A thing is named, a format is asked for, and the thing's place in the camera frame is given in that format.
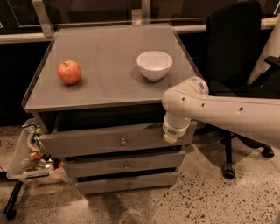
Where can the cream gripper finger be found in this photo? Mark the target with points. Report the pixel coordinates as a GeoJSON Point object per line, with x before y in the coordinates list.
{"type": "Point", "coordinates": [170, 139]}

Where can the grey top drawer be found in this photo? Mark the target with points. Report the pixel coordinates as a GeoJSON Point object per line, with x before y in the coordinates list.
{"type": "Point", "coordinates": [95, 141]}

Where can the grey drawer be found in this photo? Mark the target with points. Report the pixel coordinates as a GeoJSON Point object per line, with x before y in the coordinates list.
{"type": "Point", "coordinates": [95, 141]}
{"type": "Point", "coordinates": [128, 183]}
{"type": "Point", "coordinates": [119, 164]}

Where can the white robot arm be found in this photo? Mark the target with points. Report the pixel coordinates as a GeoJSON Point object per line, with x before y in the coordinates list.
{"type": "Point", "coordinates": [254, 118]}

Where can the grey bottom drawer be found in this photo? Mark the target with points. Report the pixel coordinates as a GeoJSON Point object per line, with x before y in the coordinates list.
{"type": "Point", "coordinates": [128, 183]}

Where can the round metal drawer knob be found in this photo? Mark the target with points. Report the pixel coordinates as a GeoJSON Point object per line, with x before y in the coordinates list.
{"type": "Point", "coordinates": [123, 142]}

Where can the grey middle drawer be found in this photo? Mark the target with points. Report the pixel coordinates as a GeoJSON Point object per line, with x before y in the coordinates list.
{"type": "Point", "coordinates": [119, 164]}

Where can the grey drawer cabinet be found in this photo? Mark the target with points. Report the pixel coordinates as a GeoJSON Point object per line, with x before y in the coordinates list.
{"type": "Point", "coordinates": [107, 56]}

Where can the white ceramic bowl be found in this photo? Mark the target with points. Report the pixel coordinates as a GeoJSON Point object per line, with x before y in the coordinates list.
{"type": "Point", "coordinates": [154, 65]}

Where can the red apple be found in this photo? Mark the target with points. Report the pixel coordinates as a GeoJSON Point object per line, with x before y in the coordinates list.
{"type": "Point", "coordinates": [69, 72]}

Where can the black office chair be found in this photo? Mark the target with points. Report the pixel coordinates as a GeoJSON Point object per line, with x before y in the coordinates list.
{"type": "Point", "coordinates": [233, 35]}

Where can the snack packets in bin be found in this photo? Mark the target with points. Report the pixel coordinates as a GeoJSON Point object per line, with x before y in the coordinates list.
{"type": "Point", "coordinates": [39, 157]}

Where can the black stand leg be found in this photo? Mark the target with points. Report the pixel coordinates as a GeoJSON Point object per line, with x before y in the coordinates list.
{"type": "Point", "coordinates": [9, 210]}

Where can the metal rail with brackets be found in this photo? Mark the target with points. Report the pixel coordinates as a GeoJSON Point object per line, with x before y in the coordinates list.
{"type": "Point", "coordinates": [23, 21]}

